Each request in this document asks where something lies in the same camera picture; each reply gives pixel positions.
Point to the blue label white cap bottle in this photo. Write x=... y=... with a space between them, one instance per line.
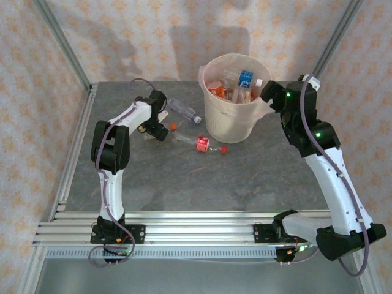
x=246 y=78

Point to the brown label orange cap bottle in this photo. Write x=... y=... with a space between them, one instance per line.
x=243 y=95

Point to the crushed orange fruit label bottle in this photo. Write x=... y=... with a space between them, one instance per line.
x=225 y=93

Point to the plain orange label bottle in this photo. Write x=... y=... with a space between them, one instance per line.
x=214 y=88

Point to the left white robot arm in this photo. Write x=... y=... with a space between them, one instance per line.
x=111 y=196

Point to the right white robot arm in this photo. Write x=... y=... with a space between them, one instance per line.
x=337 y=190

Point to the pale pink waste bin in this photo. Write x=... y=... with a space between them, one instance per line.
x=226 y=125

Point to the clear ribbed white cap bottle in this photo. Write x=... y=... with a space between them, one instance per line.
x=183 y=110

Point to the red label red cap bottle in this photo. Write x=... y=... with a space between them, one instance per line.
x=202 y=144

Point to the left base circuit board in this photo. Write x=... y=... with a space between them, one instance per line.
x=122 y=251

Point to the base circuit board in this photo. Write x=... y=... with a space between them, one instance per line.
x=301 y=247
x=122 y=251

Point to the right base circuit board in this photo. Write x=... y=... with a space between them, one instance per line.
x=301 y=247

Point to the aluminium frame post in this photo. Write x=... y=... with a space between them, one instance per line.
x=333 y=43
x=64 y=46

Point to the aluminium side rail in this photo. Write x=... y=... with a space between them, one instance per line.
x=78 y=137

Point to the left black mount plate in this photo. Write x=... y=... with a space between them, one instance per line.
x=137 y=234

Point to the black mount plate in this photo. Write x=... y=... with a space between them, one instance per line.
x=137 y=234
x=261 y=234

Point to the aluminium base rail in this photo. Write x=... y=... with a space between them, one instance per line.
x=199 y=229

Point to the right black mount plate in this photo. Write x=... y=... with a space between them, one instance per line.
x=261 y=234

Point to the aluminium frame leg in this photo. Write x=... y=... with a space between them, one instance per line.
x=371 y=286
x=32 y=269

